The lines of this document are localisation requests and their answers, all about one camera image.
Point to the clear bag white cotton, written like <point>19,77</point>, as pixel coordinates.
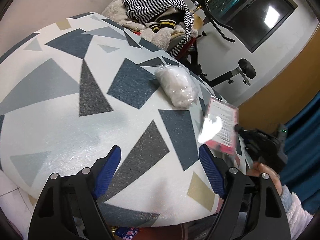
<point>177,85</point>

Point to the white fluffy blanket pile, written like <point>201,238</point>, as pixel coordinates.
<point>116,11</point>

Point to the blue curtain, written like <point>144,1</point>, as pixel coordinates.
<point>302,147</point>

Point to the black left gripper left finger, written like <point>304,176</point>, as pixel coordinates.
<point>103,171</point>

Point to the geometric patterned tablecloth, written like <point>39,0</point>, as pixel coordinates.
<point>74,89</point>

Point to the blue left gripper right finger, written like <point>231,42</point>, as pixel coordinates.
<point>215,169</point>

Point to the dark window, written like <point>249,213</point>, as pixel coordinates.
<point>251,21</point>

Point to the clear blister pack red card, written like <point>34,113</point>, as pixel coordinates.
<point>217,130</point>

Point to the striped black white shirt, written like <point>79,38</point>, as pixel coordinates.
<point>162,13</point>

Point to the wooden chair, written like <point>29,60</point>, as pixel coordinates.
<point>197,25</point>

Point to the blue cardboard box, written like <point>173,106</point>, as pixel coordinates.
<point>126,233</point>

